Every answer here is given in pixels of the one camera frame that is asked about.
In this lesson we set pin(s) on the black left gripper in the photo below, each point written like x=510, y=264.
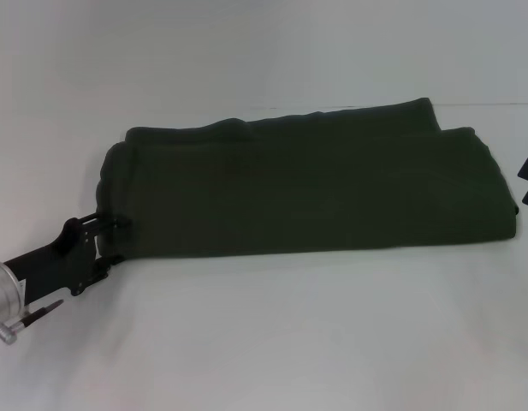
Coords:
x=54, y=261

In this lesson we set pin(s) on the dark green FREE t-shirt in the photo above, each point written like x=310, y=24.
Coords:
x=310, y=192

